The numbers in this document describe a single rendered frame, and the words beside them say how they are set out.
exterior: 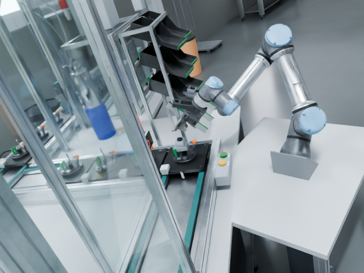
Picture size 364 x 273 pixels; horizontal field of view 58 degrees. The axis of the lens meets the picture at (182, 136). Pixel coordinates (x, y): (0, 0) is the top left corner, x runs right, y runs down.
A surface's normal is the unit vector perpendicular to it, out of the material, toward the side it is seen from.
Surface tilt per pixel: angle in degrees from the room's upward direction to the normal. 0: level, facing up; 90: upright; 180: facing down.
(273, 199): 0
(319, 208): 0
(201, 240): 0
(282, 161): 90
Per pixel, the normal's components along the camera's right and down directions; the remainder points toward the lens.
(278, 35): -0.12, -0.23
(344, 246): -0.26, -0.84
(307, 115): -0.04, 0.02
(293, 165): -0.61, 0.53
